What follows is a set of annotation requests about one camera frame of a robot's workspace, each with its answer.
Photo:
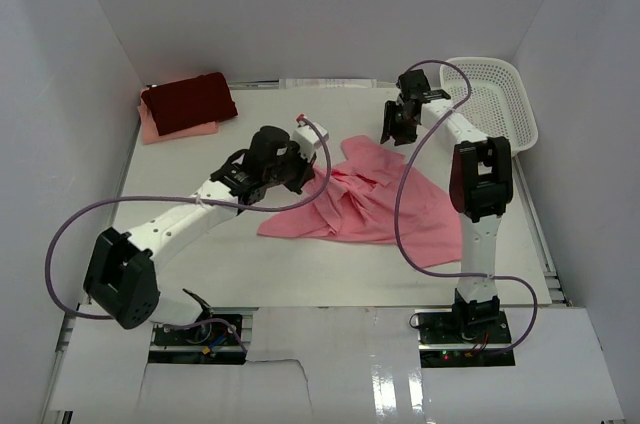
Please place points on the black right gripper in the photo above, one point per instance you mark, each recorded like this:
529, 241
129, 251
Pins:
389, 128

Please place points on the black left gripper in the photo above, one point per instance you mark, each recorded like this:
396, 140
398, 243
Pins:
305, 167

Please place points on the pink t-shirt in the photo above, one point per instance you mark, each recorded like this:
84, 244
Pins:
358, 207

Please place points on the white perforated plastic basket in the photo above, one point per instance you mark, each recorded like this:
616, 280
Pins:
495, 102

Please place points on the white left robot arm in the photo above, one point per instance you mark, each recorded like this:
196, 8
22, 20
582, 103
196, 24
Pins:
124, 266

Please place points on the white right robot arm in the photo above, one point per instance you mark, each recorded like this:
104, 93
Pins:
480, 188

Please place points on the dark red folded t-shirt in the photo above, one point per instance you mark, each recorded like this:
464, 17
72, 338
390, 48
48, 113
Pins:
186, 104

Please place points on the white front cover board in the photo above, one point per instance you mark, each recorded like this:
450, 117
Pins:
338, 365

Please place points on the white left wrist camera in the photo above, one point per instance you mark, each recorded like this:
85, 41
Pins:
308, 135

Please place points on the white paper sheet at wall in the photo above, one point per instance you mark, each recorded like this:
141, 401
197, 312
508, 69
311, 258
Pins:
324, 83

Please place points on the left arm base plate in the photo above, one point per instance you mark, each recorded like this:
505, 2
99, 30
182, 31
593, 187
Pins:
211, 344

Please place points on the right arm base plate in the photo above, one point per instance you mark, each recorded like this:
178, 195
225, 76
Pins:
443, 345

